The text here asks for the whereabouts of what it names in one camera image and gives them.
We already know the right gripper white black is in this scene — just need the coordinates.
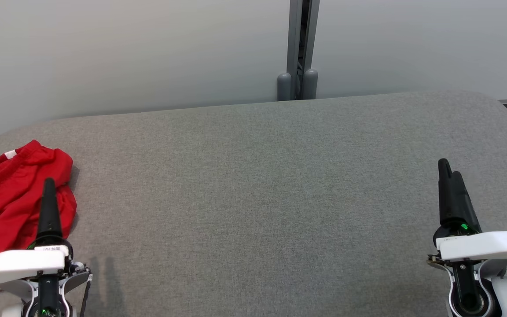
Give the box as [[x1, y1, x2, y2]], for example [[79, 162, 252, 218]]
[[433, 158, 507, 262]]

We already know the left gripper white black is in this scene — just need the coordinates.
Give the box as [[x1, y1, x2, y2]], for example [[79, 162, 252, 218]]
[[0, 178, 73, 289]]

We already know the red shorts white stripe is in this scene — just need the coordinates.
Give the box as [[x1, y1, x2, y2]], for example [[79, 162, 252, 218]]
[[0, 140, 78, 292]]

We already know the grey partition post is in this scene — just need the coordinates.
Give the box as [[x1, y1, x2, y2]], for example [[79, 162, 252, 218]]
[[277, 0, 320, 102]]

